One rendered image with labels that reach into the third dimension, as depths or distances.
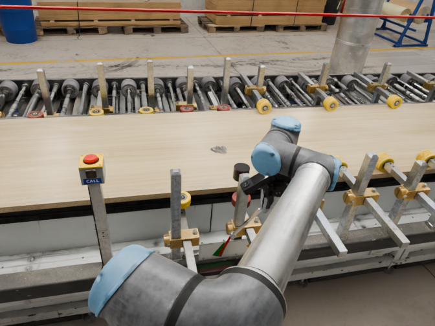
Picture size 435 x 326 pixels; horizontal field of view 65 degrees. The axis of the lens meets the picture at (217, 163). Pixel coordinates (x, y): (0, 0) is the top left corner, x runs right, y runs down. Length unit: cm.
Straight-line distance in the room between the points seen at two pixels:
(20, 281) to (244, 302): 116
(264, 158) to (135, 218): 80
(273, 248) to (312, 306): 172
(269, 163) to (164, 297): 55
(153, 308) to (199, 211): 112
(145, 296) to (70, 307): 158
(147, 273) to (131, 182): 105
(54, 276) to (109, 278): 100
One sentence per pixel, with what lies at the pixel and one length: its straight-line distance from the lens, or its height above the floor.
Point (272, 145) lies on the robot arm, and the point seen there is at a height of 137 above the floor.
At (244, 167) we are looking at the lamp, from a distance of 127.
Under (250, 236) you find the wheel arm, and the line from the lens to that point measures 136.
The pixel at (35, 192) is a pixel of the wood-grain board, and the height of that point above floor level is 90.
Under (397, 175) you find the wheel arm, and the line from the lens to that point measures 177.
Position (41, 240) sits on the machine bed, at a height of 69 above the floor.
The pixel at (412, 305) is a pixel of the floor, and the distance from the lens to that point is 258.
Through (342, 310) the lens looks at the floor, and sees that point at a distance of 235.
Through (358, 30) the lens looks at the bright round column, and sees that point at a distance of 515.
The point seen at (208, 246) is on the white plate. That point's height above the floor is 78.
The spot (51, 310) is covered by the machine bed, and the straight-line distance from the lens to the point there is 209.
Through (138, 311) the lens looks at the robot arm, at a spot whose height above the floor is 143.
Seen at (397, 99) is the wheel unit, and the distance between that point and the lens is 257.
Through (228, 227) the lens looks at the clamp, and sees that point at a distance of 138.
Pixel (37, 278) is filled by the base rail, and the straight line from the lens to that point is 153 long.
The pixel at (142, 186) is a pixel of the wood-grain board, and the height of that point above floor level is 90.
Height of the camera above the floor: 185
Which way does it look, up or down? 35 degrees down
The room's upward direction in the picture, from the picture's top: 5 degrees clockwise
